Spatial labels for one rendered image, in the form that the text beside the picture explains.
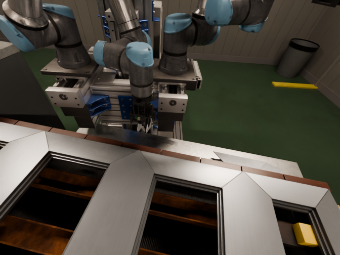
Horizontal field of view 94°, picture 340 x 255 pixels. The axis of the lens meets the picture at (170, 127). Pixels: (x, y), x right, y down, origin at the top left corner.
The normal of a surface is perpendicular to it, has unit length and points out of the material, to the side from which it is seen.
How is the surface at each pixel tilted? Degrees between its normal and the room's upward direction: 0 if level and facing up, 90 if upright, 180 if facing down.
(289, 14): 90
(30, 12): 118
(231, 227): 0
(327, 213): 0
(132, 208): 0
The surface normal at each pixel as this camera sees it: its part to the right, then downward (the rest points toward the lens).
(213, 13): -0.89, 0.28
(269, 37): 0.01, 0.73
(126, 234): 0.07, -0.69
